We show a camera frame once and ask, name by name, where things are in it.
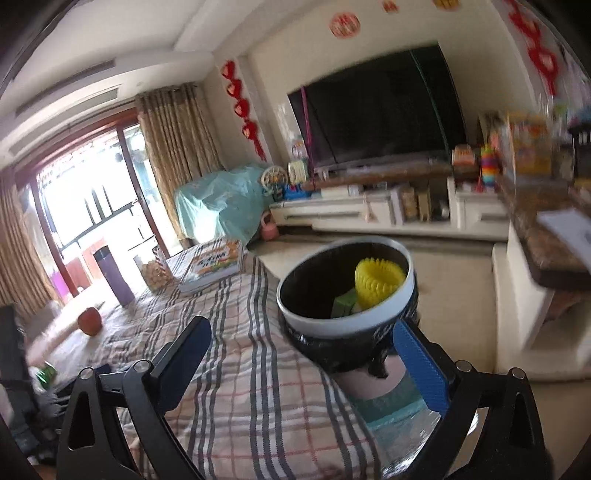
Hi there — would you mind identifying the round red paper cutting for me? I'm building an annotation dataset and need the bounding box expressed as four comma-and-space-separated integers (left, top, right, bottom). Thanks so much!
329, 11, 362, 40

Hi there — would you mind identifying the green pink drink carton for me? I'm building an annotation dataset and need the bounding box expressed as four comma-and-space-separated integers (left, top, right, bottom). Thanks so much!
331, 290, 365, 319

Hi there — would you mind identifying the red apple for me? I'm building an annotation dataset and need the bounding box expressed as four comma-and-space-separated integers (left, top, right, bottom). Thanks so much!
77, 307, 102, 336

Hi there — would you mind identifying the white television cabinet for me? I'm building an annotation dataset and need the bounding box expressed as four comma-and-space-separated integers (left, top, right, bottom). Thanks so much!
269, 161, 511, 241

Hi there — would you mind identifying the green candy wrapper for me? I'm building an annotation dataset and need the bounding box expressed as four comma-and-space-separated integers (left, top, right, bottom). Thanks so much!
34, 362, 58, 386

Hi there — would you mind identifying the beige striped curtain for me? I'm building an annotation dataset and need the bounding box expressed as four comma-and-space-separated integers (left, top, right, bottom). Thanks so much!
135, 82, 227, 252
0, 171, 61, 319

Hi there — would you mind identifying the toy ferris wheel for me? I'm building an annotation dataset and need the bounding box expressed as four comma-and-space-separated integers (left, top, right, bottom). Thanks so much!
259, 166, 284, 190

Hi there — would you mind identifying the rainbow stacking ring toy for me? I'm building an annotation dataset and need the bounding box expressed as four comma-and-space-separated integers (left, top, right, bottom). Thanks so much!
479, 143, 502, 188

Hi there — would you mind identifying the white counter with brown top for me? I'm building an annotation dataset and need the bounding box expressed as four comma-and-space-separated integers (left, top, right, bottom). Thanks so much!
492, 175, 591, 381

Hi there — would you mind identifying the pink plush cushion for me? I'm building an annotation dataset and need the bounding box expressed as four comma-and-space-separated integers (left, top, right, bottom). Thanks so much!
21, 300, 109, 365

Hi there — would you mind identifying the red heart decoration string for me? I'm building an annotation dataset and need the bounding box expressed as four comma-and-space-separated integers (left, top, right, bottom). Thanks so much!
503, 0, 561, 95
221, 60, 269, 161

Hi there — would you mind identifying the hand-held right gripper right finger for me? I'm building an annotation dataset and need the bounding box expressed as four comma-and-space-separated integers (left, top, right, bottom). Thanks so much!
392, 318, 555, 480

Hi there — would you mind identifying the white rim trash bin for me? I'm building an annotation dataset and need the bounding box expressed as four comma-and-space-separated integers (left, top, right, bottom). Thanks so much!
276, 236, 419, 374

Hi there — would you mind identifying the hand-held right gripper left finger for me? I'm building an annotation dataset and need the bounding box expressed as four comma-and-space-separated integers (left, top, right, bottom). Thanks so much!
55, 316, 213, 480

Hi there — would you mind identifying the teal cloth covered furniture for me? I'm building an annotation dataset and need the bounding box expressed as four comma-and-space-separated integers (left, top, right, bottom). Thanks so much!
175, 165, 278, 245

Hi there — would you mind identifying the black flat television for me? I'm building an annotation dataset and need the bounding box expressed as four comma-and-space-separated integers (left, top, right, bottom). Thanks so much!
287, 44, 468, 174

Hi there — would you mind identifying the white paper sheet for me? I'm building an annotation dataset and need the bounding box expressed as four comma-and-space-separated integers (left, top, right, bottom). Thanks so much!
538, 208, 591, 252

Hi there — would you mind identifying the orange toy packaging box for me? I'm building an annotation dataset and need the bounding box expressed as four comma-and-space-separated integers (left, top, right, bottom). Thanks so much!
503, 111, 555, 178

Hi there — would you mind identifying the clear jar of biscuit balls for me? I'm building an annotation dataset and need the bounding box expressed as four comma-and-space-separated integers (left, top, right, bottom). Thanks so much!
134, 251, 175, 292

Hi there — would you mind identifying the ceiling air vent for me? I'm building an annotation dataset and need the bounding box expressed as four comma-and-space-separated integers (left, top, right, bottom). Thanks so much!
14, 85, 121, 121

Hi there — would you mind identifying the brown frame glass door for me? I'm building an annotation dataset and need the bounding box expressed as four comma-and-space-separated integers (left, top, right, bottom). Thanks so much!
14, 111, 185, 296

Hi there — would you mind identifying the teal translucent plastic bag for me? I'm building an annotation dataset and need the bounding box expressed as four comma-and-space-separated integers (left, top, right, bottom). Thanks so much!
344, 355, 446, 480

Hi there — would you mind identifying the purple thermos bottle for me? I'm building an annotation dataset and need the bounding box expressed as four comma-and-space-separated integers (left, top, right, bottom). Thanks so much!
92, 246, 136, 306

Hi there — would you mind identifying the plaid blanket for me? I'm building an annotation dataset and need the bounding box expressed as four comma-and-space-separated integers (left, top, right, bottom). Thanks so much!
28, 251, 384, 480

